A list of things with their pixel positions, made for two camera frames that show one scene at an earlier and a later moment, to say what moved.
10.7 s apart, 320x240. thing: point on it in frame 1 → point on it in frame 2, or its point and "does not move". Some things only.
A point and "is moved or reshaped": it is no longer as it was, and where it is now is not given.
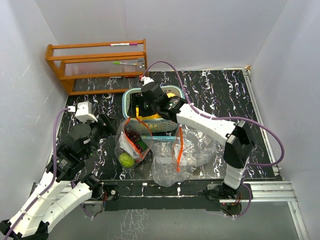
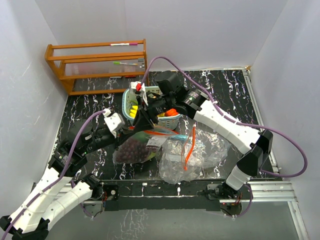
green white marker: x=120 y=63 does not move
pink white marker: x=124 y=44 does not move
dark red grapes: x=133 y=135 is moved or reshaped
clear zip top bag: x=133 y=140 is moved or reshaped
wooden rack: x=125 y=60 does not move
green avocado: x=143 y=145 → x=141 y=136
